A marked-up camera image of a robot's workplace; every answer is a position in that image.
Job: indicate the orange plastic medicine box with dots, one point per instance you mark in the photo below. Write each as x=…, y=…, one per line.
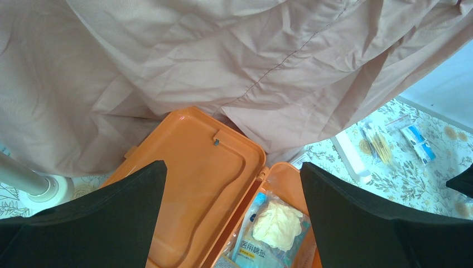
x=213, y=175

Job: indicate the silver clothes rack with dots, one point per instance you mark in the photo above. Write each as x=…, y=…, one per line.
x=38, y=191

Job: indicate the white blue medicine sachet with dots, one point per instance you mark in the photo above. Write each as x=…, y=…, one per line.
x=299, y=160

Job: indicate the alcohol wipes bag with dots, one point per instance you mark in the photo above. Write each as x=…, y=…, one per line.
x=413, y=135

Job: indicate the pink fabric shorts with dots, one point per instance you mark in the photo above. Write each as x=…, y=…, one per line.
x=84, y=81

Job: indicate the bagged latex gloves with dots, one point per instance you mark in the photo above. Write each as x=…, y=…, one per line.
x=278, y=224

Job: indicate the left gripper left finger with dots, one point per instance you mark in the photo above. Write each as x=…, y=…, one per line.
x=110, y=227

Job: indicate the blue cotton swab pack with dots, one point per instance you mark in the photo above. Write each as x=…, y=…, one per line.
x=252, y=253

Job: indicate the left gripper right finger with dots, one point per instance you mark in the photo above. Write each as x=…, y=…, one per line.
x=356, y=228

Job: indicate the white rectangular box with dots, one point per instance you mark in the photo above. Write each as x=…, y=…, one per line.
x=351, y=159

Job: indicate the floral table mat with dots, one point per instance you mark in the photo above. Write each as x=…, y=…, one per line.
x=409, y=182

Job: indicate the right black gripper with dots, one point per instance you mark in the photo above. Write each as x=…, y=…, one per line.
x=462, y=182

